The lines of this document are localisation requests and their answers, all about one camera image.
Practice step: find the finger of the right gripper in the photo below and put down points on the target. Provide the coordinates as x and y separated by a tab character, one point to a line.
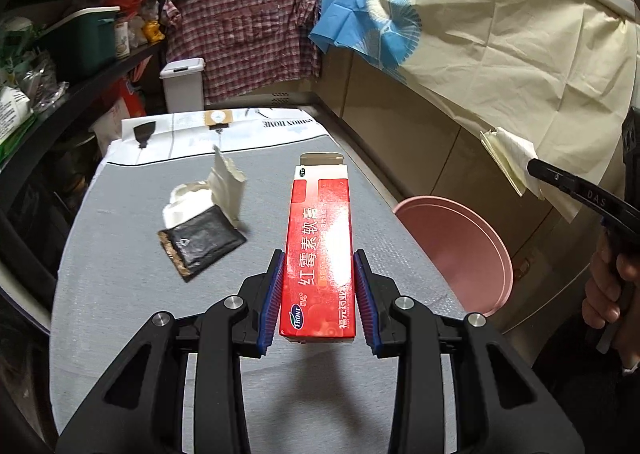
580	188

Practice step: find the grey ironing board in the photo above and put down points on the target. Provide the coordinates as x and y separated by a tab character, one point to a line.
212	295

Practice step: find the red plaid shirt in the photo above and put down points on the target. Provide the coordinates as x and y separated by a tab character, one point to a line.
245	44

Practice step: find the white torn paper carton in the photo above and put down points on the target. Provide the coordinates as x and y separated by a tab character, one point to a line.
223	188

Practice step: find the black metal shelf rack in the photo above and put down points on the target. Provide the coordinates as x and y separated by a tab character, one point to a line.
25	282

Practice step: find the cream cloth with blue corner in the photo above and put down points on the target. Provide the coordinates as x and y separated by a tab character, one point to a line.
559	73

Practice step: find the person's right hand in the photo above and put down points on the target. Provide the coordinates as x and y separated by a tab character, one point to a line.
601	306

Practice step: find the pink plastic trash bucket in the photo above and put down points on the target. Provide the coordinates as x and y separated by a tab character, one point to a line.
466	250

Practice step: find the green storage box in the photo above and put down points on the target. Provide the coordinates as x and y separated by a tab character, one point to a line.
82	42

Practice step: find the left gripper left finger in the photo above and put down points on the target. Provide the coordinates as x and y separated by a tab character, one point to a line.
136	406

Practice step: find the black foil sachet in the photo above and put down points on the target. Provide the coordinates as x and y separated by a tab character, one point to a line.
196	244

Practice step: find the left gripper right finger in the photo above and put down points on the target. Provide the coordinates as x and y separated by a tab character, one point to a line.
456	372

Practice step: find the cream paper napkin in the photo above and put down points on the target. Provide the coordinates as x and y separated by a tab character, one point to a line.
512	155

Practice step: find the red white medicine box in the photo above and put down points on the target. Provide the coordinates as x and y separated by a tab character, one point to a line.
318	295

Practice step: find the white pedal bin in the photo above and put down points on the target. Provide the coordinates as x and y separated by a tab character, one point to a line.
183	85

